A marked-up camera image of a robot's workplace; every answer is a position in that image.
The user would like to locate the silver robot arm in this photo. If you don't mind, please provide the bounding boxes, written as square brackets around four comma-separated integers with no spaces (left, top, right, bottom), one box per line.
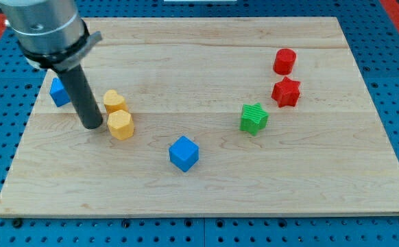
[0,0,102,72]

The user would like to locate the green star block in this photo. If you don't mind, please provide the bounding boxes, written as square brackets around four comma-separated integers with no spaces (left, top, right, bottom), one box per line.
[239,103,269,136]

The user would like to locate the yellow heart block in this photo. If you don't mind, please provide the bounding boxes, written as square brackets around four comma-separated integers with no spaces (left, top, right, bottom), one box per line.
[103,89,128,114]

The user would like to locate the blue block behind rod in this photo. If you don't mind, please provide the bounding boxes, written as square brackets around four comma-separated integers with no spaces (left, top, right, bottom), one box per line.
[49,78,71,107]

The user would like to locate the blue cube block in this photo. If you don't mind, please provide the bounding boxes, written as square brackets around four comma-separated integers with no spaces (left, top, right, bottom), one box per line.
[169,136,199,172]

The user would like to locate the yellow hexagon block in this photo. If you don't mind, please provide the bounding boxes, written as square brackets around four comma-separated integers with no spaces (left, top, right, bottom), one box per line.
[107,110,134,140]

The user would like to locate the wooden board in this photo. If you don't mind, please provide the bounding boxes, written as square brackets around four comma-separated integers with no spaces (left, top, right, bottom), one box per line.
[0,17,399,218]

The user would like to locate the red cylinder block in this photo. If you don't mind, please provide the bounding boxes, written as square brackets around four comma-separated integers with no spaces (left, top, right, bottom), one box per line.
[273,48,297,75]

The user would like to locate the red star block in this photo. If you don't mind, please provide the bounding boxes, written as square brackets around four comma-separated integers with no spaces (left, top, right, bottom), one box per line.
[271,76,301,108]

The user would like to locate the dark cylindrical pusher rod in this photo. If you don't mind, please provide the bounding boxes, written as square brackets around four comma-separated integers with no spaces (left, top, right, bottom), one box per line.
[56,64,103,129]

